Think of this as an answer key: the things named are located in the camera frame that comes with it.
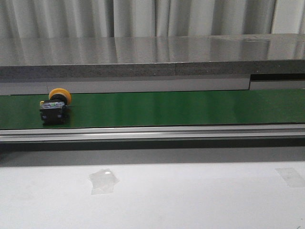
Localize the white pleated curtain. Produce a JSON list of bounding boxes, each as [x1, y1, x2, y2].
[[0, 0, 305, 38]]

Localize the grey conveyor rear rail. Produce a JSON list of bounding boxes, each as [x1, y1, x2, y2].
[[0, 60, 305, 95]]

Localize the aluminium conveyor front rail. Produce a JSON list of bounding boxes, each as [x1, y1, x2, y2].
[[0, 124, 305, 152]]

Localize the green conveyor belt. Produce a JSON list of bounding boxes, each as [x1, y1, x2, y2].
[[0, 88, 305, 130]]

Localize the yellow mushroom push button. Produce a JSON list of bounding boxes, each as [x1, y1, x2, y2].
[[40, 88, 72, 125]]

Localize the flat clear tape strip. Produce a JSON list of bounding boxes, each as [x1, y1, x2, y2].
[[275, 168, 305, 188]]

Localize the crumpled clear tape piece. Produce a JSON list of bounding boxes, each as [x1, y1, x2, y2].
[[89, 168, 119, 195]]

